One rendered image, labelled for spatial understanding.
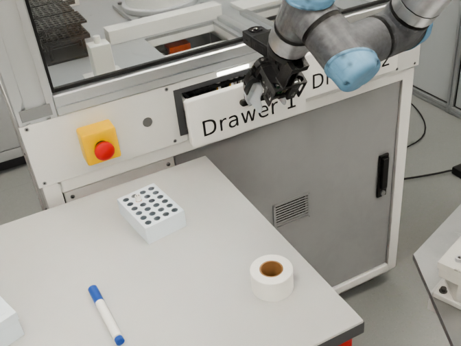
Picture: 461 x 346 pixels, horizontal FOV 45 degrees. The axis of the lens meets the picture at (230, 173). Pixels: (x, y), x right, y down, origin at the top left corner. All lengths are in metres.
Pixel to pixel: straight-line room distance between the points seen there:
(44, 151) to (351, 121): 0.80
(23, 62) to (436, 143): 2.12
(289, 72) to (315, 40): 0.13
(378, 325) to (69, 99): 1.22
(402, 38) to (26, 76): 0.68
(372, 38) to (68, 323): 0.66
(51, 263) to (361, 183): 0.95
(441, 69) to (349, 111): 1.61
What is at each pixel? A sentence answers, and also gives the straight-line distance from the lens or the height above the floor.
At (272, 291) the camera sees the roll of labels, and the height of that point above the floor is 0.78.
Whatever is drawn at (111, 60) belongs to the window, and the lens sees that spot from 1.17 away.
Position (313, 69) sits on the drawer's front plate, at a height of 0.89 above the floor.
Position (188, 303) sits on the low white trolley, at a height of 0.76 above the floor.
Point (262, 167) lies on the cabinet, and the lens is 1.44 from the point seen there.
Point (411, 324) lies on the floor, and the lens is 1.93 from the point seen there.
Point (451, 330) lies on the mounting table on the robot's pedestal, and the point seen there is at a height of 0.76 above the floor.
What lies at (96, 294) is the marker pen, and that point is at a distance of 0.97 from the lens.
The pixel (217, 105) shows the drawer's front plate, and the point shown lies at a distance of 1.19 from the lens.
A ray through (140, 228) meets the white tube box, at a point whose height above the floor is 0.78.
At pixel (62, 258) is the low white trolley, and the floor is 0.76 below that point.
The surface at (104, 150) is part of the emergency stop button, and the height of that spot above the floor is 0.88.
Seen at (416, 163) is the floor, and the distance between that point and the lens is 2.67.
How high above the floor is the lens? 1.43
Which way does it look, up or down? 33 degrees down
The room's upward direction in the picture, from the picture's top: 6 degrees counter-clockwise
